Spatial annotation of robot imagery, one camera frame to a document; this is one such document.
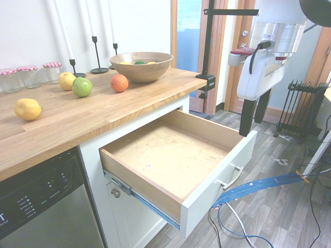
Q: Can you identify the white floor cable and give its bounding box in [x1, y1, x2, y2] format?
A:
[224, 200, 260, 248]

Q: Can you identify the green apple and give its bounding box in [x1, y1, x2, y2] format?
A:
[71, 76, 93, 98]

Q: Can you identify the wooden doorway frame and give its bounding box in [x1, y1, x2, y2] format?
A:
[170, 0, 230, 116]

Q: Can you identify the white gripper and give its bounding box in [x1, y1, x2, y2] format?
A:
[237, 49, 285, 137]

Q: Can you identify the metal drawer slide rail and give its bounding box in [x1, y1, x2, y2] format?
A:
[103, 169, 180, 230]

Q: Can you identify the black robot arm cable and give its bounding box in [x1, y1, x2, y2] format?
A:
[249, 23, 318, 76]

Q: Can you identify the short black candle holder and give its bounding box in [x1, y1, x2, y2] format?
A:
[68, 58, 87, 79]

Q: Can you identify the yellow apple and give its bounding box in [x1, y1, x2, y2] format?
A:
[58, 71, 77, 91]

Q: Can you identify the orange fruit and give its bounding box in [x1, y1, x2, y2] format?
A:
[110, 73, 129, 93]

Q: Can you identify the metal drawer handle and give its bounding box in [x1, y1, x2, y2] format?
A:
[215, 165, 245, 191]

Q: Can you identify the white taper candle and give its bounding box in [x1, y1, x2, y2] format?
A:
[85, 0, 97, 37]
[107, 0, 116, 44]
[52, 0, 76, 61]

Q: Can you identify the large yellow lemon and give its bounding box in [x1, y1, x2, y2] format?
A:
[13, 98, 43, 121]

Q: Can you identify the wooden glass panel door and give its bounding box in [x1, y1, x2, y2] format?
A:
[224, 0, 331, 125]

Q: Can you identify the tall black candle holder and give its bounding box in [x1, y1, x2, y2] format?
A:
[89, 36, 110, 74]

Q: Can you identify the thin black hanging cable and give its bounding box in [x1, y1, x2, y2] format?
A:
[302, 113, 331, 248]

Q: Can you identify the large wooden bowl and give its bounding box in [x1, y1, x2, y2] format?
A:
[109, 52, 174, 84]

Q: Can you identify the blue floor cable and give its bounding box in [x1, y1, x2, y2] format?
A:
[216, 200, 275, 248]

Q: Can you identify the white kitchen cabinet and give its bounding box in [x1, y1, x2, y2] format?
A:
[78, 94, 192, 248]

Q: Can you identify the white wooden drawer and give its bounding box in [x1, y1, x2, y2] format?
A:
[99, 109, 258, 240]

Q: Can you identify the black oil radiator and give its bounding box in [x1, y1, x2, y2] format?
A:
[273, 80, 329, 145]

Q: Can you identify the black floor cable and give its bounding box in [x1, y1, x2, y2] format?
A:
[207, 206, 229, 248]

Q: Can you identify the stainless steel dishwasher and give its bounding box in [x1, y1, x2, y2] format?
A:
[0, 146, 106, 248]

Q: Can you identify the glass jar checkered lid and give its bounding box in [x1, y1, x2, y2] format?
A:
[42, 61, 63, 85]
[16, 65, 42, 89]
[0, 68, 22, 95]

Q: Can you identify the black clamp camera stand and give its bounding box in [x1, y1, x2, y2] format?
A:
[194, 0, 260, 100]

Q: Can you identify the flat blue cable bundle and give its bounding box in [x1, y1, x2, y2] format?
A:
[212, 172, 311, 210]

